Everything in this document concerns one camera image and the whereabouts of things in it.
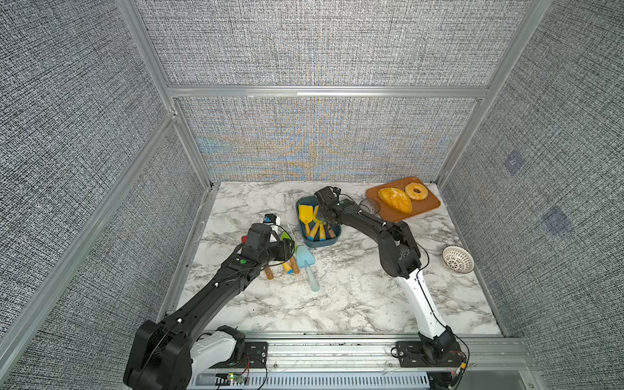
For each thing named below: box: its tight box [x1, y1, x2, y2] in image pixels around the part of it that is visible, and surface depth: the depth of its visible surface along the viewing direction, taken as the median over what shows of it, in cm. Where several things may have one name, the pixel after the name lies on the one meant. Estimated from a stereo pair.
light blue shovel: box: [295, 244, 320, 292], surface depth 96 cm
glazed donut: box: [404, 182, 429, 201], surface depth 116 cm
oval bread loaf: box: [377, 186, 413, 214], surface depth 111 cm
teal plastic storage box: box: [295, 195, 343, 248], surface depth 99 cm
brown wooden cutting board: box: [365, 177, 441, 222], surface depth 112 cm
